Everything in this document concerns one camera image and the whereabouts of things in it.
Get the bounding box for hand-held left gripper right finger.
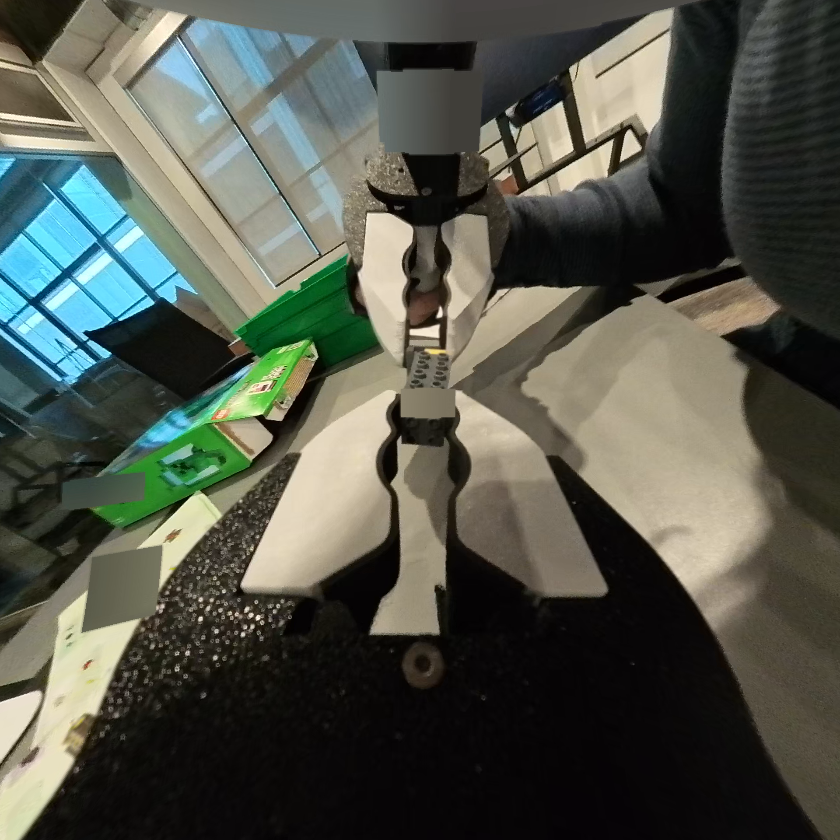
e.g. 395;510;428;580
448;392;609;599

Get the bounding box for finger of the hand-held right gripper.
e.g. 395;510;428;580
438;212;497;360
358;212;419;366

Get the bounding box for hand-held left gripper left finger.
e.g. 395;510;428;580
240;392;403;596

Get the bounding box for dark grey toy brick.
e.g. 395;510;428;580
402;344;458;450

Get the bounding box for person's right forearm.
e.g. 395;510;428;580
495;171;749;293

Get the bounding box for stack of green crates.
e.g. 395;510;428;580
233;252;382;368

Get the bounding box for green toy set box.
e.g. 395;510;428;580
62;338;322;529

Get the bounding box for black metal rack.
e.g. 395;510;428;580
495;62;657;194

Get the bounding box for large glass window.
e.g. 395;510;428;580
125;16;388;286

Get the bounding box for black office chair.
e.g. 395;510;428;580
82;295;253;401

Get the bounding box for toy brick instruction booklet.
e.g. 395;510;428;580
29;489;224;788

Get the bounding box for gridded glass window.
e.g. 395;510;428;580
0;154;198;368

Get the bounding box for person's torso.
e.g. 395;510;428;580
650;0;840;342

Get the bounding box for white paper piece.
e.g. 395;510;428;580
0;689;44;765

